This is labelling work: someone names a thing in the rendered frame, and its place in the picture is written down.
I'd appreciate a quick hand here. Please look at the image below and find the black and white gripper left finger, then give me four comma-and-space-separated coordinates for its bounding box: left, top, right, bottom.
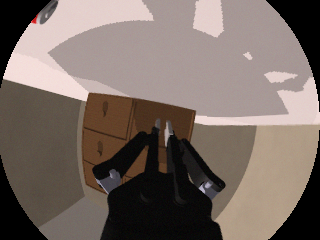
92, 118, 160, 203

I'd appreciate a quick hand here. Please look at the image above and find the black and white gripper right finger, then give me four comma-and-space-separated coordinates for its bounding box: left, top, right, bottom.
165, 120, 226, 204

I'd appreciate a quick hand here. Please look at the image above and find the brown wooden chest of drawers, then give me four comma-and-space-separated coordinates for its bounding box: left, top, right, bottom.
82, 92, 196, 195

